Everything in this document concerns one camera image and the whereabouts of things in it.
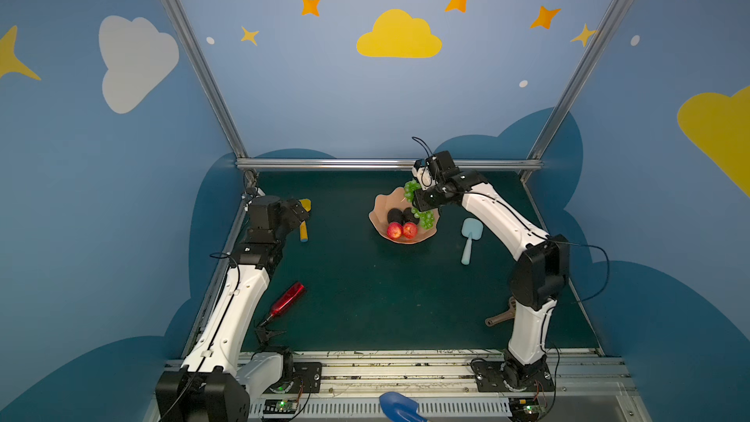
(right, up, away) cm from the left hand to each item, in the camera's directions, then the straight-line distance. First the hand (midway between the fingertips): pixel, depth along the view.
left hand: (295, 206), depth 79 cm
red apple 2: (+34, -8, +19) cm, 40 cm away
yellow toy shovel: (-5, 0, +32) cm, 32 cm away
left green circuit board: (-1, -49, -9) cm, 50 cm away
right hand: (+37, +2, +11) cm, 38 cm away
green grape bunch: (+38, -4, +7) cm, 38 cm away
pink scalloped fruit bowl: (+30, +2, +29) cm, 42 cm away
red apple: (+29, -8, +16) cm, 34 cm away
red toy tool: (-4, -28, +5) cm, 29 cm away
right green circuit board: (+59, -50, -8) cm, 78 cm away
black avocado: (+29, -4, +24) cm, 38 cm away
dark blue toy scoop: (+28, -50, -8) cm, 58 cm away
